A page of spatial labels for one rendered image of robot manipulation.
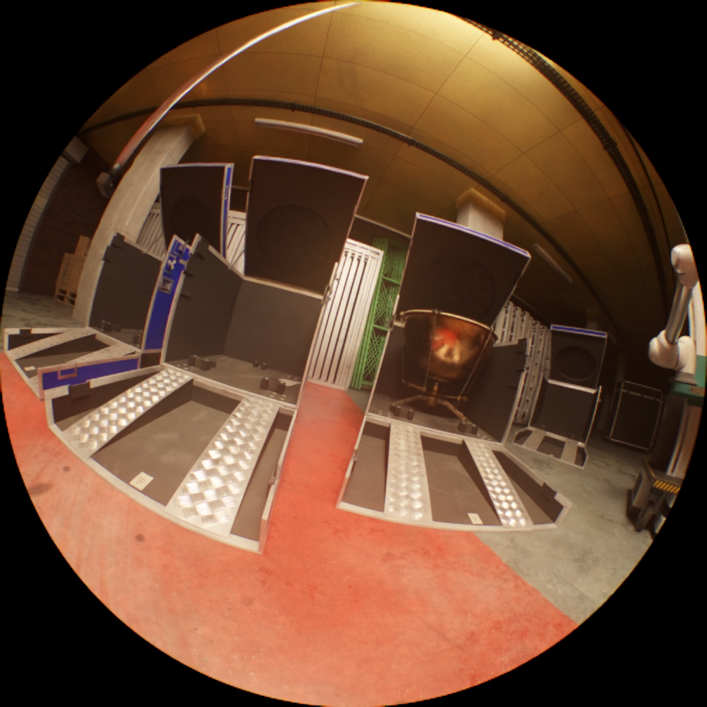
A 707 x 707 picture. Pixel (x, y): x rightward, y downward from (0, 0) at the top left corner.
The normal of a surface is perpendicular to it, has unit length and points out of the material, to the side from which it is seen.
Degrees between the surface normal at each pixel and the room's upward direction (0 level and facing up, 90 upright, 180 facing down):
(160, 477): 1
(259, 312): 90
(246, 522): 1
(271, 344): 90
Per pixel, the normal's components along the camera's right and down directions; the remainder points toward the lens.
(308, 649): 0.26, -0.97
